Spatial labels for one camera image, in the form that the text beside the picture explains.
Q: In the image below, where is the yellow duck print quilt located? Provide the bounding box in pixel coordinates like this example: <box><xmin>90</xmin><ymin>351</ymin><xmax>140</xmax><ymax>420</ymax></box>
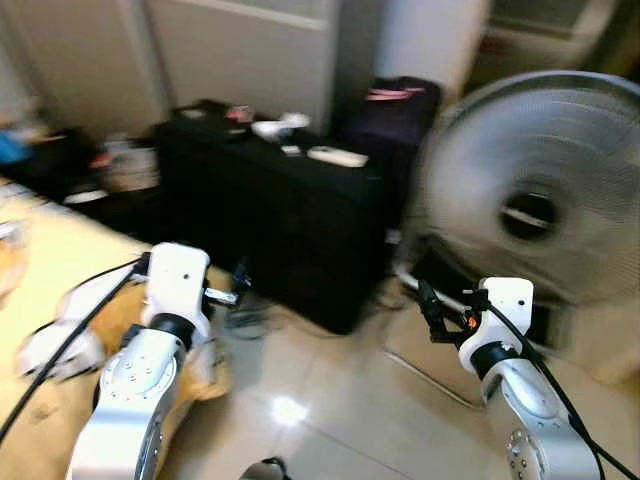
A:
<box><xmin>0</xmin><ymin>185</ymin><xmax>236</xmax><ymax>480</ymax></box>

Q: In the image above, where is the large black suitcase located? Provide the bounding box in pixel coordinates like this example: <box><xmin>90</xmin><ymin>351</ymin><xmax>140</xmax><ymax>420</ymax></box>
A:
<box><xmin>155</xmin><ymin>100</ymin><xmax>391</xmax><ymax>336</ymax></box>

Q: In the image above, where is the white standing fan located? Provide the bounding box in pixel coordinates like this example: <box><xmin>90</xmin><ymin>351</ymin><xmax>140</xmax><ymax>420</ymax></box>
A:
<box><xmin>395</xmin><ymin>70</ymin><xmax>640</xmax><ymax>351</ymax></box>

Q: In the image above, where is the white remote control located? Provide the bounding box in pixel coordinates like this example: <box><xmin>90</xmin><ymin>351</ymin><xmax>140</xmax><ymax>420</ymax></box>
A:
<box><xmin>307</xmin><ymin>145</ymin><xmax>371</xmax><ymax>169</ymax></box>

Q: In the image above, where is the white cup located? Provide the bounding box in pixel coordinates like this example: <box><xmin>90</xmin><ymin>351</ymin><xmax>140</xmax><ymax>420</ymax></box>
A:
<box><xmin>250</xmin><ymin>112</ymin><xmax>313</xmax><ymax>141</ymax></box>

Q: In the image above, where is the dark purple suitcase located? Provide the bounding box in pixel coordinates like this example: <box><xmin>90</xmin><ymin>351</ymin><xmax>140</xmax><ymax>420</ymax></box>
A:
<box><xmin>335</xmin><ymin>75</ymin><xmax>446</xmax><ymax>216</ymax></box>

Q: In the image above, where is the black robot left foot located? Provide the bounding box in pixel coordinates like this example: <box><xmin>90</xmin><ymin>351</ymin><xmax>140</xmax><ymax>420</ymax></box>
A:
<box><xmin>238</xmin><ymin>456</ymin><xmax>293</xmax><ymax>480</ymax></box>

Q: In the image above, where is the white wardrobe door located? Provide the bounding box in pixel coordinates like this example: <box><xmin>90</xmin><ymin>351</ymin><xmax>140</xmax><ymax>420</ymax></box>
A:
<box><xmin>142</xmin><ymin>0</ymin><xmax>339</xmax><ymax>129</ymax></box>

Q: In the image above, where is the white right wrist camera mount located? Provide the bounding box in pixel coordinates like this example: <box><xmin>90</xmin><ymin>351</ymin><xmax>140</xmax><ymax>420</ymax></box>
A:
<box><xmin>458</xmin><ymin>277</ymin><xmax>535</xmax><ymax>363</ymax></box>

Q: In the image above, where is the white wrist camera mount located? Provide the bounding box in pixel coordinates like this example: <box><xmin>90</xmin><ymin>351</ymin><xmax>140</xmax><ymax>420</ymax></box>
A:
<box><xmin>458</xmin><ymin>277</ymin><xmax>535</xmax><ymax>363</ymax></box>
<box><xmin>143</xmin><ymin>242</ymin><xmax>213</xmax><ymax>331</ymax></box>

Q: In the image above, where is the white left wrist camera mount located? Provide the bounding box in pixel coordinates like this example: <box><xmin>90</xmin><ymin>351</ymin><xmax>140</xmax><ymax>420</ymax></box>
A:
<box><xmin>143</xmin><ymin>242</ymin><xmax>213</xmax><ymax>331</ymax></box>

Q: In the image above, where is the pink strap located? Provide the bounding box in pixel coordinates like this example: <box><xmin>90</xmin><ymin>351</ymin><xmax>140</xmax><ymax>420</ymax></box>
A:
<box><xmin>365</xmin><ymin>85</ymin><xmax>428</xmax><ymax>103</ymax></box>

